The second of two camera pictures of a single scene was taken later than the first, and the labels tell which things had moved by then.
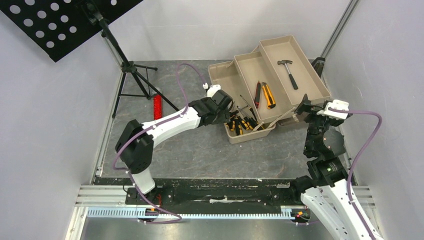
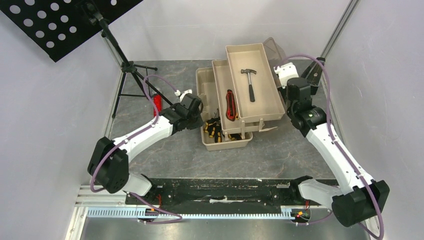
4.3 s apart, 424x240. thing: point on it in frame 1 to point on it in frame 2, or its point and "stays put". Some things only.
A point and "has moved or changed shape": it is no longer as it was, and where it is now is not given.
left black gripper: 224,118 to 199,123
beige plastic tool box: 266,86 has moved or changed shape
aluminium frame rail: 107,201 stays put
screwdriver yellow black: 238,127 to 218,134
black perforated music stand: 57,26 stays put
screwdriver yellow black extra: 243,123 to 234,137
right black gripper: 311,109 to 305,77
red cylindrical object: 157,107 stays put
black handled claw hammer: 282,62 has moved or changed shape
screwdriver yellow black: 231,124 has moved or changed shape
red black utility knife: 257,96 has moved or changed shape
